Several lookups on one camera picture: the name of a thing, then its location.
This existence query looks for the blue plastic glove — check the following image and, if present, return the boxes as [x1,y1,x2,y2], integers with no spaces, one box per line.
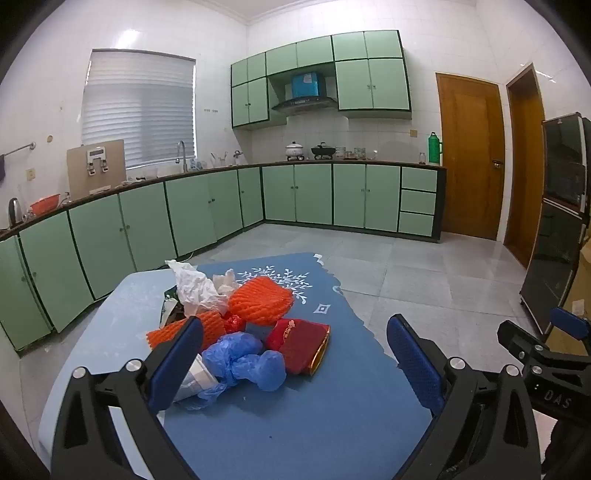
[187,332,288,411]

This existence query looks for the small orange foam net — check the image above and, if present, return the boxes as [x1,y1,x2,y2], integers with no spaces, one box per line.
[146,310,227,350]

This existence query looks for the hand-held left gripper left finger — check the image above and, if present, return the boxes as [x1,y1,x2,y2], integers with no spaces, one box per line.
[50,316,218,480]

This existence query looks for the large cardboard box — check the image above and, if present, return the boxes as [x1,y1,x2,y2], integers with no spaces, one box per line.
[549,240,591,356]

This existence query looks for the large orange foam net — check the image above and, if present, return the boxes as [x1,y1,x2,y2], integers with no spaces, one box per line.
[228,276,295,323]

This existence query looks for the wooden door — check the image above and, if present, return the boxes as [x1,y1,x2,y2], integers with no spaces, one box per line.
[436,72,505,241]
[504,62,546,268]

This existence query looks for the green cabinets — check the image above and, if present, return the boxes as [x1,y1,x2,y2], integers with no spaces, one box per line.
[230,30,413,130]
[0,164,448,352]

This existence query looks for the black glass cabinet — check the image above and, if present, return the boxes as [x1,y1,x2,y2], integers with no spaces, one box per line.
[519,112,591,337]

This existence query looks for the green lower cabinets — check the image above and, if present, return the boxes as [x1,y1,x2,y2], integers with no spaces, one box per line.
[0,164,448,352]

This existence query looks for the white paper cup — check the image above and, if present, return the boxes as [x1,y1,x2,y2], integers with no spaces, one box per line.
[173,353,219,403]

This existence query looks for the crushed green carton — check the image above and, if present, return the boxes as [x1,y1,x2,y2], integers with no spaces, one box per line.
[159,286,185,328]

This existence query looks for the metal towel rail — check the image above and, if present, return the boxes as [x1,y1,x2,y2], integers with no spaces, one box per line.
[0,142,37,158]

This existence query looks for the white window blinds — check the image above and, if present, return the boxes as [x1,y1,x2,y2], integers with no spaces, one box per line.
[81,50,197,169]

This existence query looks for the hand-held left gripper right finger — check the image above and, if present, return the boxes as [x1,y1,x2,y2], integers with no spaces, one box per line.
[387,314,541,480]

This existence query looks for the green upper cabinets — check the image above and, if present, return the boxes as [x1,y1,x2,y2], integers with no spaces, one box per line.
[230,30,413,130]

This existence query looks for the brown cardboard box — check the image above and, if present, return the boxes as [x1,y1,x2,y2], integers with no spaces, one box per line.
[67,139,127,197]

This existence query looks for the crumpled white tissue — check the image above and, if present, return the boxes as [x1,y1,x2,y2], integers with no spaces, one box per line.
[212,271,241,296]

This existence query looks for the crumpled white paper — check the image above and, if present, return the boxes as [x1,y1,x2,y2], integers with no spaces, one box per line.
[165,259,229,319]

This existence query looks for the range hood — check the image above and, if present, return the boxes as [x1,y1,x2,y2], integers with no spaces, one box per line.
[270,71,339,115]

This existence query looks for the blue mat with white print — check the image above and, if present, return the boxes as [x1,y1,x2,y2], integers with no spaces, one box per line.
[164,251,432,480]

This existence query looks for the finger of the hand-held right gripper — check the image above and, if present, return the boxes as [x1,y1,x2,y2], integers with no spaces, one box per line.
[549,306,591,358]
[497,319,561,370]

